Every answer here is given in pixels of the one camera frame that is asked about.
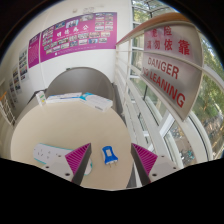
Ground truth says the flat white and blue box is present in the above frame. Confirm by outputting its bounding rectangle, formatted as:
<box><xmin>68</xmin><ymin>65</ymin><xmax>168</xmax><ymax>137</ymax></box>
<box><xmin>79</xmin><ymin>92</ymin><xmax>114</xmax><ymax>113</ymax></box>

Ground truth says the white stair railing, wooden handrail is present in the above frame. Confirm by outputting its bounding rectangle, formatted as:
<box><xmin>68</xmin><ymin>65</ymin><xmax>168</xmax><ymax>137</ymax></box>
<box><xmin>0</xmin><ymin>91</ymin><xmax>17</xmax><ymax>127</ymax></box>

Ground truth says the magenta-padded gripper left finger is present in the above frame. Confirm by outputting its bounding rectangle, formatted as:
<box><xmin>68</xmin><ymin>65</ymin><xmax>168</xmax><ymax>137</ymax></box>
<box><xmin>42</xmin><ymin>142</ymin><xmax>93</xmax><ymax>186</ymax></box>

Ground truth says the small white upright box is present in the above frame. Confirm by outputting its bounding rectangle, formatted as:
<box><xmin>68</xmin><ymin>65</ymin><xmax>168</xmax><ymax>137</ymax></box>
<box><xmin>35</xmin><ymin>90</ymin><xmax>47</xmax><ymax>107</ymax></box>

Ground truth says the grey warning sign, red lettering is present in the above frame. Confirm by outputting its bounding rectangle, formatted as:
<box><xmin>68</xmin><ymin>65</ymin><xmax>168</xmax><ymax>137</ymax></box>
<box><xmin>140</xmin><ymin>23</ymin><xmax>204</xmax><ymax>122</ymax></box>

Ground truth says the grey round-backed chair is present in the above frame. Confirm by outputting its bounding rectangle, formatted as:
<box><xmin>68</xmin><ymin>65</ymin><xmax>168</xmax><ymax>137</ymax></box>
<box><xmin>44</xmin><ymin>66</ymin><xmax>116</xmax><ymax>101</ymax></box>

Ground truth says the white photo poster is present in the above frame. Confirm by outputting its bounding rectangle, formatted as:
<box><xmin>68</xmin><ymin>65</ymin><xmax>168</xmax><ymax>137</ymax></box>
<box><xmin>18</xmin><ymin>46</ymin><xmax>29</xmax><ymax>83</ymax></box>
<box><xmin>12</xmin><ymin>64</ymin><xmax>22</xmax><ymax>94</ymax></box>
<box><xmin>8</xmin><ymin>79</ymin><xmax>16</xmax><ymax>103</ymax></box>

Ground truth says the blue and white charger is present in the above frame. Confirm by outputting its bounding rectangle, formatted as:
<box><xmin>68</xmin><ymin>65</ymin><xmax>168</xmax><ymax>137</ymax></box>
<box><xmin>101</xmin><ymin>145</ymin><xmax>119</xmax><ymax>168</ymax></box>

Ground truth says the small magenta text poster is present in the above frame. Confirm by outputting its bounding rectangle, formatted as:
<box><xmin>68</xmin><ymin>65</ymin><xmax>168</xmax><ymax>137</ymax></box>
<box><xmin>27</xmin><ymin>32</ymin><xmax>42</xmax><ymax>69</ymax></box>

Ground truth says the large magenta photo poster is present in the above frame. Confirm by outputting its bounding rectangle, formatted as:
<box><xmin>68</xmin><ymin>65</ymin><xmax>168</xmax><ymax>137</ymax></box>
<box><xmin>39</xmin><ymin>12</ymin><xmax>118</xmax><ymax>64</ymax></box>

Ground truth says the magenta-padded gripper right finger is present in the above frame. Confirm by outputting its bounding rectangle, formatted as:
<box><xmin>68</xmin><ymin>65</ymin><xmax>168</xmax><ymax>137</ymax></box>
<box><xmin>130</xmin><ymin>142</ymin><xmax>183</xmax><ymax>187</ymax></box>

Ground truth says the white balcony railing, wooden handrail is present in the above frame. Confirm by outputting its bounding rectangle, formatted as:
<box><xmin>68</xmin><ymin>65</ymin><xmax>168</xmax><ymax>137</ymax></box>
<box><xmin>114</xmin><ymin>13</ymin><xmax>224</xmax><ymax>168</ymax></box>

